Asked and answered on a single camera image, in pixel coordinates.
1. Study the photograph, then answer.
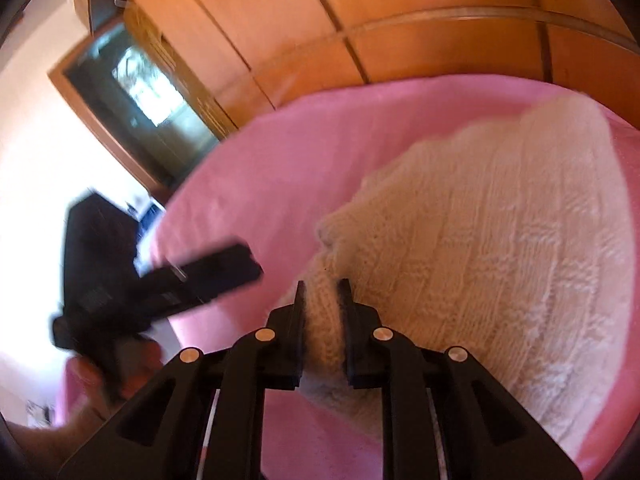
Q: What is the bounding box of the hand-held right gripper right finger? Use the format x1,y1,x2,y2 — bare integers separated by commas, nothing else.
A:
339,279,584,480

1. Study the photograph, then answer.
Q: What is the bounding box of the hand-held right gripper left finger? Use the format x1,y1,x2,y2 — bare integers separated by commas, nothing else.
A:
57,280,308,480

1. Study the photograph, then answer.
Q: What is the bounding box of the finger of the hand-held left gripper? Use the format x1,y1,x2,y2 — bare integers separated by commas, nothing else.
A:
135,242,265,322

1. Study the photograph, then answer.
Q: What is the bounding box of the white knit sweater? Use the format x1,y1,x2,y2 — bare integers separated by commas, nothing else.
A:
300,92,637,466

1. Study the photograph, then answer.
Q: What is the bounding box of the person's left hand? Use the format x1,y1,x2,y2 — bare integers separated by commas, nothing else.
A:
66,337,164,413

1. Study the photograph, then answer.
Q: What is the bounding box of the pink blanket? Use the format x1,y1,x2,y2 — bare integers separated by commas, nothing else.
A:
55,74,640,480

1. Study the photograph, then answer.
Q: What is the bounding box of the wooden framed door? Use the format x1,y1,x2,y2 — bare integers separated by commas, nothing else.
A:
47,7,238,198

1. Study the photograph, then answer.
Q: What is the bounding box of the wooden wardrobe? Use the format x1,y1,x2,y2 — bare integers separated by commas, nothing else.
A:
72,0,640,128

